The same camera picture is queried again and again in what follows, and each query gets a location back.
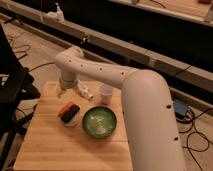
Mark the white object on rail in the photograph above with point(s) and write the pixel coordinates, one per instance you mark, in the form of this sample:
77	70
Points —
58	15

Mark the blue power box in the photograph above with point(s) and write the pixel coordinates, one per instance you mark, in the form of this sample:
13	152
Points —
180	108

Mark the translucent plastic cup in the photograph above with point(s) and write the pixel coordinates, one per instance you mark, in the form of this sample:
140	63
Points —
106	92

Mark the green ceramic bowl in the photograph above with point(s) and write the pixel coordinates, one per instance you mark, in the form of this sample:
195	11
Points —
99	122

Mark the black chair frame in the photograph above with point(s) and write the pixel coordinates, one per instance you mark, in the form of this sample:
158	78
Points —
18	86

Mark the white plastic bottle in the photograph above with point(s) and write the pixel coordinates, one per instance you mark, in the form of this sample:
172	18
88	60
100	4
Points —
84	90

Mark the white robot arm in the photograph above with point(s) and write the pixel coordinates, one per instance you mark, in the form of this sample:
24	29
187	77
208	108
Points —
147	106

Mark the black rectangular block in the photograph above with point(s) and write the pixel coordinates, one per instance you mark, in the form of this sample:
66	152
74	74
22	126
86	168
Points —
70	113

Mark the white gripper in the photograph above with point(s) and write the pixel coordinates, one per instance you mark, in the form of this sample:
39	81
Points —
64	85

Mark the small clear dish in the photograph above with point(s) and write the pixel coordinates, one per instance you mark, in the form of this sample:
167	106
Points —
73	122

